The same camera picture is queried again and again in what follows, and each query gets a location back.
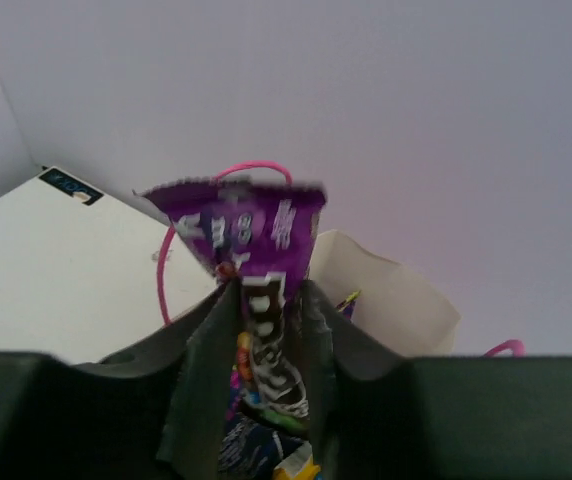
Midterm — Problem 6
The blue purple snack bag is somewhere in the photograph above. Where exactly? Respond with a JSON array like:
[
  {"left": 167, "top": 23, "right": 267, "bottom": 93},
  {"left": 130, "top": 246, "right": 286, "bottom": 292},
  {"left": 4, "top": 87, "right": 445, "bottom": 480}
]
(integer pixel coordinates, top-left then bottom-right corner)
[{"left": 217, "top": 289, "right": 346, "bottom": 479}]

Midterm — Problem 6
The yellow M&M's packet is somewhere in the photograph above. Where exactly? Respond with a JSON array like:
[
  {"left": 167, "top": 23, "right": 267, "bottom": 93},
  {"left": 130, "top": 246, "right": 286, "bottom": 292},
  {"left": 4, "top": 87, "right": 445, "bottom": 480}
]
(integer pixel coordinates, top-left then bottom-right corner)
[{"left": 272, "top": 443, "right": 322, "bottom": 480}]

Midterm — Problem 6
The brown purple M&M's packet front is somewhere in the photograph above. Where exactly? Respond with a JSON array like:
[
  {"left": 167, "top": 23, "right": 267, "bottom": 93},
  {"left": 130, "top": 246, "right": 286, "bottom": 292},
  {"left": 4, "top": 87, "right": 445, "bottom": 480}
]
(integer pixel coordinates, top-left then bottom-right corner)
[{"left": 142, "top": 179, "right": 326, "bottom": 433}]

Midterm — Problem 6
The blue table label left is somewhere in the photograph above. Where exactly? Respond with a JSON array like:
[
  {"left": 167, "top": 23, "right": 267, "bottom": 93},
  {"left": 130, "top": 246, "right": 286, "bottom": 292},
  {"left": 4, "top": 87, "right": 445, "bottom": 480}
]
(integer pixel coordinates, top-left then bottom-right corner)
[{"left": 38, "top": 167, "right": 104, "bottom": 206}]

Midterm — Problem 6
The beige pink paper bag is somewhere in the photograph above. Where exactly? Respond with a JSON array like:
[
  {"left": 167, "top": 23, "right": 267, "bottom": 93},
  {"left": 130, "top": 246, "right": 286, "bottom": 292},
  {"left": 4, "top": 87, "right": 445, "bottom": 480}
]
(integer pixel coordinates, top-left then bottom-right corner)
[{"left": 158, "top": 159, "right": 525, "bottom": 359}]

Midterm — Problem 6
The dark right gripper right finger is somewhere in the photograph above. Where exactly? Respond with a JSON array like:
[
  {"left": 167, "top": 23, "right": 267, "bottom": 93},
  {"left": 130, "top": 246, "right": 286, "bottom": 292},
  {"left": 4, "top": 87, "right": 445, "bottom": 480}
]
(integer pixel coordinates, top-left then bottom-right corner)
[{"left": 299, "top": 281, "right": 572, "bottom": 479}]

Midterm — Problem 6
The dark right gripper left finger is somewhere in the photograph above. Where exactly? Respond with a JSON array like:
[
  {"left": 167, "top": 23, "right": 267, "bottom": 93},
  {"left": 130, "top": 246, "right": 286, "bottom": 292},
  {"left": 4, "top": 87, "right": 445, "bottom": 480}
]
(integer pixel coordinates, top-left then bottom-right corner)
[{"left": 0, "top": 282, "right": 240, "bottom": 479}]

